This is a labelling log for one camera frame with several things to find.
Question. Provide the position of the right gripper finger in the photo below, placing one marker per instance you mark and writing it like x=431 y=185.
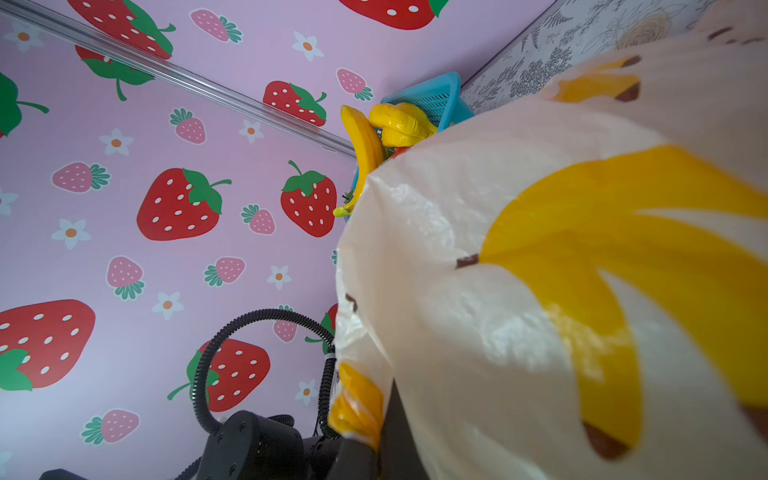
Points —
x=398 y=456

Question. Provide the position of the beige plastic bag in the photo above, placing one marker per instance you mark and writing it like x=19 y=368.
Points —
x=574 y=285

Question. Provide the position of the large yellow banana bunch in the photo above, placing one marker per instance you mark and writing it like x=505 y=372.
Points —
x=368 y=149

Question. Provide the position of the teal plastic basket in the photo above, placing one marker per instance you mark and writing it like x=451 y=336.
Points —
x=439 y=98

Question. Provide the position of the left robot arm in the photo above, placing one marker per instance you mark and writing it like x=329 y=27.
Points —
x=249 y=446

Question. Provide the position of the small yellow banana bunch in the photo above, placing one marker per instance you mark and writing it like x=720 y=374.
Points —
x=403 y=125

